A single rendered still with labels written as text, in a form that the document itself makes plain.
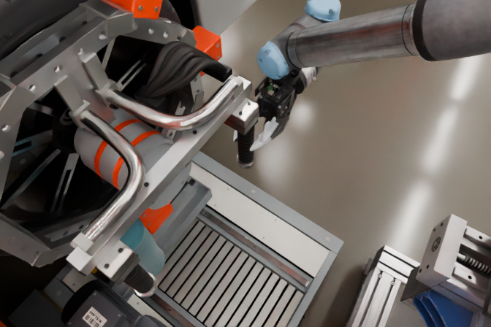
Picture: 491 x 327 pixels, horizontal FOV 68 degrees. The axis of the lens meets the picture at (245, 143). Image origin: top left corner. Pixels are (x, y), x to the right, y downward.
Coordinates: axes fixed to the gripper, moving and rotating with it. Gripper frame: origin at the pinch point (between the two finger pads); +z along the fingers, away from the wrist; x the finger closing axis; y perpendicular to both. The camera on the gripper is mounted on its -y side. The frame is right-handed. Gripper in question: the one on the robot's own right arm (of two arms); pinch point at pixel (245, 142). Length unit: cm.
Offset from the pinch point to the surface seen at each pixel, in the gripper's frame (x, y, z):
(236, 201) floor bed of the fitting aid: -14, -75, -13
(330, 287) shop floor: 35, -83, -7
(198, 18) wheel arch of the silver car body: -31.1, 3.2, -23.2
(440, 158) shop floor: 51, -83, -88
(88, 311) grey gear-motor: -19, -40, 48
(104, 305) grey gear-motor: -16, -40, 44
